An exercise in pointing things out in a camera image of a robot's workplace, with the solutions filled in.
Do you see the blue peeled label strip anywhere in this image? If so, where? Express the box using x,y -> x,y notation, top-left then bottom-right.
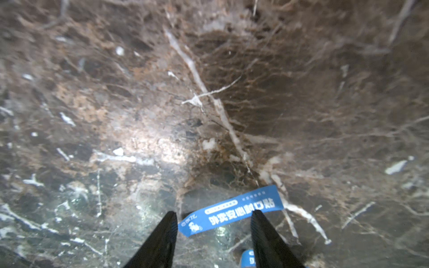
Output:
240,250 -> 256,268

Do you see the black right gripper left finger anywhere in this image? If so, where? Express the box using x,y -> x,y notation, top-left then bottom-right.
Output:
124,211 -> 178,268

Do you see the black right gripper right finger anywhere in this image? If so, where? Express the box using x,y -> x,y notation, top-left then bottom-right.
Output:
250,210 -> 305,268

